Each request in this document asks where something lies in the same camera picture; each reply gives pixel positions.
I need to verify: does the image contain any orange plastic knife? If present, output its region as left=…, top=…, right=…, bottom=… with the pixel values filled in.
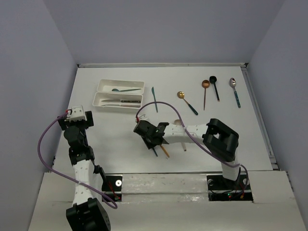
left=160, top=145, right=170, bottom=158

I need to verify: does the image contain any steel knife pink handle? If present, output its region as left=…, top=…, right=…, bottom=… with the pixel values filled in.
left=100, top=104, right=141, bottom=108

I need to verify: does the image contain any teal plastic spoon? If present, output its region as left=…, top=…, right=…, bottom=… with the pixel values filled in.
left=112, top=88, right=141, bottom=92

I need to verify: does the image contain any steel knife dark marbled handle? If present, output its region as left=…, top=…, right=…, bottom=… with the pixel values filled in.
left=101, top=99, right=141, bottom=103

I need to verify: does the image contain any teal plastic knife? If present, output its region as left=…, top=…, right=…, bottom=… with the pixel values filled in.
left=151, top=87, right=158, bottom=113

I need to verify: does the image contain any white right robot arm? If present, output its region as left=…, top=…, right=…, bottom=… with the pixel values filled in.
left=133, top=118, right=241, bottom=189

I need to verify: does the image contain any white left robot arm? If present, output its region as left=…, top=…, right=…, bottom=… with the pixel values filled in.
left=59, top=106, right=111, bottom=231

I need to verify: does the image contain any white near tray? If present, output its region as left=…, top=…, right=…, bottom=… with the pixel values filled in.
left=92, top=92, right=143, bottom=113

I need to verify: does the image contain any beige plastic spoon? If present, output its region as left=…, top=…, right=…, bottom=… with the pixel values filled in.
left=173, top=119, right=187, bottom=152

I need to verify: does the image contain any copper spoon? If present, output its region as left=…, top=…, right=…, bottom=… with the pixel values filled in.
left=202, top=80, right=210, bottom=110

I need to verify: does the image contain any black spoon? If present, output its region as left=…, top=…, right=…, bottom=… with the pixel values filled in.
left=209, top=76, right=220, bottom=102

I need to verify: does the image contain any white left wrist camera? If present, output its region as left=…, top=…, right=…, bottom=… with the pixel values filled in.
left=67, top=105, right=87, bottom=122

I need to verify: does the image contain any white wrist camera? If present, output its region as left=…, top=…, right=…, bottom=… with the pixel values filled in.
left=136, top=114, right=150, bottom=123
left=67, top=105, right=87, bottom=122

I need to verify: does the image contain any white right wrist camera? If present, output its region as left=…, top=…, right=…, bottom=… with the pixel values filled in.
left=136, top=114, right=150, bottom=123

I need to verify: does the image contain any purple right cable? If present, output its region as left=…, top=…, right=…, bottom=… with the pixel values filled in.
left=136, top=102, right=248, bottom=193

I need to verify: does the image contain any purple cable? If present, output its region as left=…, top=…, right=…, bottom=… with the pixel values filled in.
left=136, top=102, right=248, bottom=193
left=38, top=111, right=118, bottom=209

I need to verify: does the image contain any gold spoon green handle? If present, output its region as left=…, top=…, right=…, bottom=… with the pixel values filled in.
left=177, top=91, right=198, bottom=115

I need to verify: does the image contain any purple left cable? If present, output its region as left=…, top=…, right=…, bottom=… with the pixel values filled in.
left=38, top=111, right=118, bottom=209

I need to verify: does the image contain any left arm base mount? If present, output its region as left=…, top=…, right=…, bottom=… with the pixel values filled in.
left=102, top=174, right=123, bottom=202

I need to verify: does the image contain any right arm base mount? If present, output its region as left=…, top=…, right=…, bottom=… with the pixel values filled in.
left=206, top=174, right=253, bottom=202

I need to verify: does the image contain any silver spoon teal handle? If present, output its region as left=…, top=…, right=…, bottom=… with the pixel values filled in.
left=229, top=78, right=241, bottom=108

